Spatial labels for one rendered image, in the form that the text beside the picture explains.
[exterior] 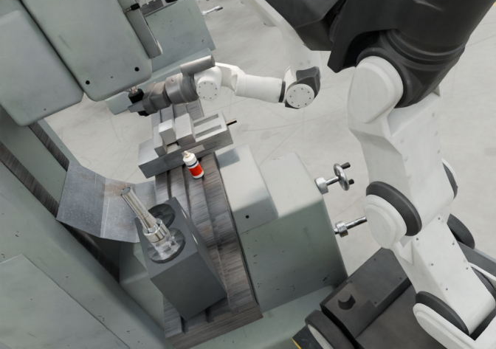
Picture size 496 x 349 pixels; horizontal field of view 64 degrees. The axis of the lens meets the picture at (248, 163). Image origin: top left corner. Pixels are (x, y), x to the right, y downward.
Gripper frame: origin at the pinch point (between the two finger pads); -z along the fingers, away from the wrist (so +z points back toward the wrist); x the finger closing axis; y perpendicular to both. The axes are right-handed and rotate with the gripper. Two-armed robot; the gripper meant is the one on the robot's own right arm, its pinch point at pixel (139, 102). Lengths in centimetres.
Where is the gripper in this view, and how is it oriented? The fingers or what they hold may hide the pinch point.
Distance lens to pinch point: 127.1
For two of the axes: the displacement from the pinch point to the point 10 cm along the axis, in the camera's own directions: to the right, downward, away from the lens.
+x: -0.2, 6.5, -7.6
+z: 9.4, -2.4, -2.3
